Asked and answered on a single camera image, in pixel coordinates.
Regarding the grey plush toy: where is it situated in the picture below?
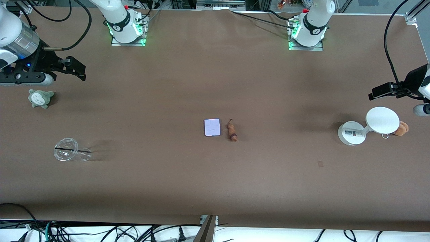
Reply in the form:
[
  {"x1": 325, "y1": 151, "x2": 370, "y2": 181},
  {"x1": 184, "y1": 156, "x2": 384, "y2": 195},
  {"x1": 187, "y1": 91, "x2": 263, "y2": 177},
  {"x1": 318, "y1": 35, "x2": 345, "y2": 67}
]
[{"x1": 28, "y1": 89, "x2": 54, "y2": 109}]

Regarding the grey table frame post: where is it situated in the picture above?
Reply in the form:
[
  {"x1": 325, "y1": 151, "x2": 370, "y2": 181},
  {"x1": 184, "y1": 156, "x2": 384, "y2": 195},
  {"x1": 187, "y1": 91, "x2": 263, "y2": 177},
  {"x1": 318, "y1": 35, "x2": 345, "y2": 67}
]
[{"x1": 193, "y1": 215, "x2": 219, "y2": 242}]

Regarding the black straw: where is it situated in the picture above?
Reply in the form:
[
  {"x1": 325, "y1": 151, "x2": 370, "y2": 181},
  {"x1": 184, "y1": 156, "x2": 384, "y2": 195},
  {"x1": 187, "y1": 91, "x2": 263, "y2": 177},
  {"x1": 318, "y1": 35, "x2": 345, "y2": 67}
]
[{"x1": 55, "y1": 147, "x2": 92, "y2": 154}]

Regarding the white round desk lamp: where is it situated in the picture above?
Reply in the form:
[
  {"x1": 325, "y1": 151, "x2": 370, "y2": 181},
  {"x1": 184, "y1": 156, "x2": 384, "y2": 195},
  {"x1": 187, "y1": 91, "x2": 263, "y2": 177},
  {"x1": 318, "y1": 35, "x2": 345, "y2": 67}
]
[{"x1": 338, "y1": 107, "x2": 400, "y2": 146}]

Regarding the aluminium frame profile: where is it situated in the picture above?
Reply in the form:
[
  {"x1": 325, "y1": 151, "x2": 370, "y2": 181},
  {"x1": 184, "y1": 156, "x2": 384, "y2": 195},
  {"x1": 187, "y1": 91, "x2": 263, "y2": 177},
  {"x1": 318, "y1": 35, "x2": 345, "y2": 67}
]
[{"x1": 404, "y1": 0, "x2": 430, "y2": 25}]

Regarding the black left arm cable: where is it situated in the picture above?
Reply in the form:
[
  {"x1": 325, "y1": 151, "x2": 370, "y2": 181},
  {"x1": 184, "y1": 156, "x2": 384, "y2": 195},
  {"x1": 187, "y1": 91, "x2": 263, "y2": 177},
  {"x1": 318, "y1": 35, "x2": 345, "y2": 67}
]
[{"x1": 384, "y1": 0, "x2": 426, "y2": 100}]

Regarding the brown teddy bear keychain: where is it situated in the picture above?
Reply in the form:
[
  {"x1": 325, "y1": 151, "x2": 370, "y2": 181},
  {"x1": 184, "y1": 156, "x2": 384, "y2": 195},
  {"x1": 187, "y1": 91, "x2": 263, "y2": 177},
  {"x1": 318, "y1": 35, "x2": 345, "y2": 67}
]
[{"x1": 382, "y1": 121, "x2": 410, "y2": 139}]

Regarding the clear plastic cup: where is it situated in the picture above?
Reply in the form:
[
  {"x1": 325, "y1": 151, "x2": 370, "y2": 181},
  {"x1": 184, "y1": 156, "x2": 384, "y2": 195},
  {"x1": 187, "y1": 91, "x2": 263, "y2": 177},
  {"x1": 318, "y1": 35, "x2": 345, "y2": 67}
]
[{"x1": 53, "y1": 137, "x2": 92, "y2": 162}]

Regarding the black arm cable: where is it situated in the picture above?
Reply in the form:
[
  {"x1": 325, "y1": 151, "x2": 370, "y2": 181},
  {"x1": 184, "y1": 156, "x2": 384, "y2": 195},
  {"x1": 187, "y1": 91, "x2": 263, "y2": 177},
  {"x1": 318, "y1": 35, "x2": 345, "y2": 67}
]
[
  {"x1": 15, "y1": 0, "x2": 92, "y2": 51},
  {"x1": 384, "y1": 0, "x2": 426, "y2": 100}
]

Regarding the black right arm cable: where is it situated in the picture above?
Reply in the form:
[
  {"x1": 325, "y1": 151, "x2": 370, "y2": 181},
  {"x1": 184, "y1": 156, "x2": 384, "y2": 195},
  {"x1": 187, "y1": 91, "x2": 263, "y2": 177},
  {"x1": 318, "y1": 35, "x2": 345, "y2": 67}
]
[{"x1": 15, "y1": 0, "x2": 92, "y2": 51}]

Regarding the grey metal bracket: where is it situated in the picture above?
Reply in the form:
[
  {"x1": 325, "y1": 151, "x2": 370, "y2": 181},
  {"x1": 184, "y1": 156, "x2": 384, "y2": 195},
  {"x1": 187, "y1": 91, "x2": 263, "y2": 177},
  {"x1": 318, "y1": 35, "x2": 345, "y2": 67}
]
[{"x1": 196, "y1": 0, "x2": 246, "y2": 10}]

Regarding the lavender phone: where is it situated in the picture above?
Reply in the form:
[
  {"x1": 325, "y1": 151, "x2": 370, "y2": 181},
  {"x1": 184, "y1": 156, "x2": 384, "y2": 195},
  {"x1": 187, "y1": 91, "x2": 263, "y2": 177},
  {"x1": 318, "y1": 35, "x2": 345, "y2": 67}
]
[{"x1": 204, "y1": 118, "x2": 221, "y2": 137}]

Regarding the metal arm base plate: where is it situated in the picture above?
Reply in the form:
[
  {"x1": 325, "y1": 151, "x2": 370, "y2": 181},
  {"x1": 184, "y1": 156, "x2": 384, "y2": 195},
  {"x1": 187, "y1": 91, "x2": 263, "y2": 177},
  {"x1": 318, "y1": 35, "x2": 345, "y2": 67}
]
[
  {"x1": 288, "y1": 17, "x2": 324, "y2": 52},
  {"x1": 111, "y1": 14, "x2": 149, "y2": 47}
]

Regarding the brown squirrel figurine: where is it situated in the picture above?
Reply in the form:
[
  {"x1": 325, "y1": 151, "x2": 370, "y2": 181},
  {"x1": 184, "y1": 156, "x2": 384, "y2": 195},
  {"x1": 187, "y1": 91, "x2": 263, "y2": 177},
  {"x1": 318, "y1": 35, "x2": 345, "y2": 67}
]
[{"x1": 227, "y1": 119, "x2": 238, "y2": 142}]

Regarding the thick black cable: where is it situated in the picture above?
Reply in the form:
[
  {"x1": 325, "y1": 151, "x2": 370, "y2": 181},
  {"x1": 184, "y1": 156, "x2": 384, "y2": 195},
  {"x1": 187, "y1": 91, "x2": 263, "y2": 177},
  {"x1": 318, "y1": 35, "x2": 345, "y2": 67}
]
[{"x1": 0, "y1": 203, "x2": 37, "y2": 236}]

